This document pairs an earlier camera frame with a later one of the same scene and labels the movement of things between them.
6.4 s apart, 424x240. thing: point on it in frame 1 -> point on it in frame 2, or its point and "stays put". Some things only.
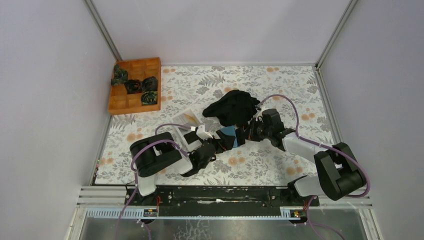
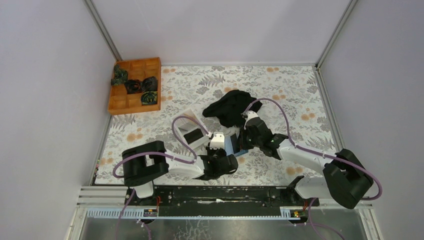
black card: x=191 y=137 stays put
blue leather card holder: x=230 y=130 -> x=229 y=147
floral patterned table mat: x=259 y=125 stays put
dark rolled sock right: x=149 y=84 stays put
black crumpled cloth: x=235 y=108 stays put
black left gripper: x=225 y=141 -> x=220 y=151
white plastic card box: x=187 y=118 stays put
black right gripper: x=251 y=134 -> x=242 y=144
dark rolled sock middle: x=133 y=86 stays put
